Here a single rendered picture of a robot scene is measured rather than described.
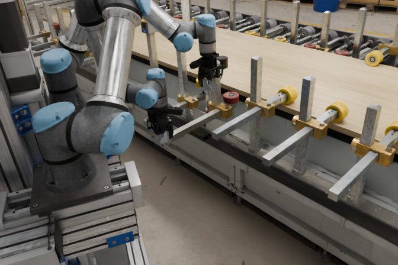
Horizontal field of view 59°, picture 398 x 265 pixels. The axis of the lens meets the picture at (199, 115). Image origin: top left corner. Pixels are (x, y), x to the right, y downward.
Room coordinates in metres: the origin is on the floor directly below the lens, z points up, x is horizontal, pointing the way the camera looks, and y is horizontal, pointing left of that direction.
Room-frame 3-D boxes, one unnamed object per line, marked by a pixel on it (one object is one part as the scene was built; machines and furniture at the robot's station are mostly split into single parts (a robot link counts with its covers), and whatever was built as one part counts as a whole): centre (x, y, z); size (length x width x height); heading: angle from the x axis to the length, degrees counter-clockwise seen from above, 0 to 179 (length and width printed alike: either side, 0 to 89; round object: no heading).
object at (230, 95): (1.60, -0.17, 0.85); 0.08 x 0.08 x 0.11
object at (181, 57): (1.77, 0.07, 0.93); 0.03 x 0.03 x 0.48; 41
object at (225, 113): (1.57, -0.11, 0.85); 0.13 x 0.06 x 0.05; 41
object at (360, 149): (1.01, -0.60, 0.95); 0.13 x 0.06 x 0.05; 41
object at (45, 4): (3.08, 1.23, 0.92); 0.03 x 0.03 x 0.48; 41
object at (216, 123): (1.59, -0.05, 0.75); 0.26 x 0.01 x 0.10; 41
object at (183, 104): (1.68, 0.11, 0.80); 0.43 x 0.03 x 0.04; 131
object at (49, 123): (0.85, 0.39, 1.21); 0.13 x 0.12 x 0.14; 78
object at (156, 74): (1.30, 0.16, 1.13); 0.09 x 0.08 x 0.11; 168
